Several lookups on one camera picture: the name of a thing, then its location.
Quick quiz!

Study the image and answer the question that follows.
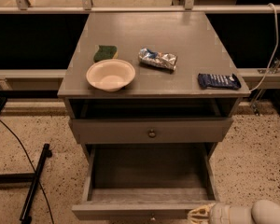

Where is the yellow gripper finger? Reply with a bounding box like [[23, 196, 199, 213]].
[[188, 203, 215, 224]]

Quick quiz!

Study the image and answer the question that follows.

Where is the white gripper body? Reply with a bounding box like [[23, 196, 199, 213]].
[[209, 203, 254, 224]]

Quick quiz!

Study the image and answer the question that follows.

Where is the grey drawer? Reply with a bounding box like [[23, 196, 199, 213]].
[[72, 144, 219, 220], [69, 118, 232, 145]]

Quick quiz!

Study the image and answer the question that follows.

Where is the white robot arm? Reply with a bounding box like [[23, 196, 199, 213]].
[[188, 200, 280, 224]]

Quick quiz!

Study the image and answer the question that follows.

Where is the grey bottom drawer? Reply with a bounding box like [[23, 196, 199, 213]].
[[72, 144, 219, 220]]

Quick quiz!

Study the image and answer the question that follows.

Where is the round metal drawer knob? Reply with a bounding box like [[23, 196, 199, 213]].
[[148, 129, 156, 138]]

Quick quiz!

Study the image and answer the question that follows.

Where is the grey wooden drawer cabinet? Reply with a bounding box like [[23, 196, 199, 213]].
[[57, 10, 252, 161]]

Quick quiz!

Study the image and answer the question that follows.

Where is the blue snack packet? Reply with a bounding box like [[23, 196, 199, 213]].
[[198, 74, 242, 90]]

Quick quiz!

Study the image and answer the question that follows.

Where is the silver foil chip bag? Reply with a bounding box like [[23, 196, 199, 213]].
[[138, 48, 177, 71]]

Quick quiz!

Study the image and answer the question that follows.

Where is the white paper bowl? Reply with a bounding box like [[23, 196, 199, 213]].
[[86, 59, 135, 91]]

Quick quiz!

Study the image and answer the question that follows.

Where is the black metal stand base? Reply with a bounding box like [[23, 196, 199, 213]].
[[0, 144, 52, 224]]

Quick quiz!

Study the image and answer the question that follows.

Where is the green yellow sponge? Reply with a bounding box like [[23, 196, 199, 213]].
[[93, 45, 118, 63]]

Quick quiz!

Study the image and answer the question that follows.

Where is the black floor cable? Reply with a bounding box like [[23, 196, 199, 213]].
[[0, 117, 56, 224]]

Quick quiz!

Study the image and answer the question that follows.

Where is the white hanging cable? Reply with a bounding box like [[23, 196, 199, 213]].
[[249, 2, 280, 93]]

